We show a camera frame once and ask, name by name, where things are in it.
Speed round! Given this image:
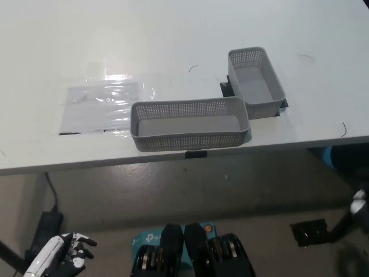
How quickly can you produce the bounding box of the black power cable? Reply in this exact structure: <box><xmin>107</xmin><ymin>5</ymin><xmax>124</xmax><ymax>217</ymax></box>
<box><xmin>44</xmin><ymin>172</ymin><xmax>58</xmax><ymax>213</ymax></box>

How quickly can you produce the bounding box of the black square patch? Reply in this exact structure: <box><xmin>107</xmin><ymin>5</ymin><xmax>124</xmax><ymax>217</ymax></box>
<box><xmin>219</xmin><ymin>74</ymin><xmax>289</xmax><ymax>116</ymax></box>

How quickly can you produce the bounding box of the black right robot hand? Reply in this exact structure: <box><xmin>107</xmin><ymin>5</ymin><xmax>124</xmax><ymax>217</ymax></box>
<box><xmin>349</xmin><ymin>189</ymin><xmax>369</xmax><ymax>216</ymax></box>

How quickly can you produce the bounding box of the short grey perforated basket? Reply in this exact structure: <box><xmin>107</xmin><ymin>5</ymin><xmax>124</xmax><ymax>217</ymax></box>
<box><xmin>227</xmin><ymin>46</ymin><xmax>287</xmax><ymax>121</ymax></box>

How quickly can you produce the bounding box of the black power adapter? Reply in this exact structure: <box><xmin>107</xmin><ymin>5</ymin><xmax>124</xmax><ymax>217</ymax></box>
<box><xmin>24</xmin><ymin>211</ymin><xmax>63</xmax><ymax>260</ymax></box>

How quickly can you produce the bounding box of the clear plastic sheet with paper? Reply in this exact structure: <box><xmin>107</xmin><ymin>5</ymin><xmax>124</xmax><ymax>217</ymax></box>
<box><xmin>56</xmin><ymin>72</ymin><xmax>158</xmax><ymax>136</ymax></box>

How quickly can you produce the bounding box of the long grey perforated basket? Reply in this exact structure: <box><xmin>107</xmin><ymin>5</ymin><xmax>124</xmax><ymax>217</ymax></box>
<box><xmin>130</xmin><ymin>96</ymin><xmax>251</xmax><ymax>153</ymax></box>

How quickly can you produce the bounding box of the black rounded object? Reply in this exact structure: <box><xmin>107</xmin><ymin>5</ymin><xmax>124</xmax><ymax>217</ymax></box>
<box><xmin>330</xmin><ymin>145</ymin><xmax>369</xmax><ymax>181</ymax></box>

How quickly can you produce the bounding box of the teal tp-link box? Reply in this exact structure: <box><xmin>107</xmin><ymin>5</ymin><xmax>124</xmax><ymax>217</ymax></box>
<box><xmin>131</xmin><ymin>221</ymin><xmax>217</xmax><ymax>265</ymax></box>

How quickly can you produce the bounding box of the black floor plate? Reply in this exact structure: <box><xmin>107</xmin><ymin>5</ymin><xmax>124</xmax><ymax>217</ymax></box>
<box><xmin>289</xmin><ymin>218</ymin><xmax>329</xmax><ymax>247</ymax></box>

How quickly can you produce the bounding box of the black tape strip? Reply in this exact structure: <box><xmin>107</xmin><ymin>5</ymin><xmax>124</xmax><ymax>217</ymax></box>
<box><xmin>184</xmin><ymin>149</ymin><xmax>208</xmax><ymax>160</ymax></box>

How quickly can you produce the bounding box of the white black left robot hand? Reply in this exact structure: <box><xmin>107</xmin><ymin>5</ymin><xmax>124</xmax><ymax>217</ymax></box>
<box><xmin>24</xmin><ymin>231</ymin><xmax>98</xmax><ymax>277</ymax></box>

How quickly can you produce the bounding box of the blue round container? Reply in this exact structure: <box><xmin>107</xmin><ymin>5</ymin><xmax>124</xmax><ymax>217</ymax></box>
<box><xmin>322</xmin><ymin>146</ymin><xmax>335</xmax><ymax>170</ymax></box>

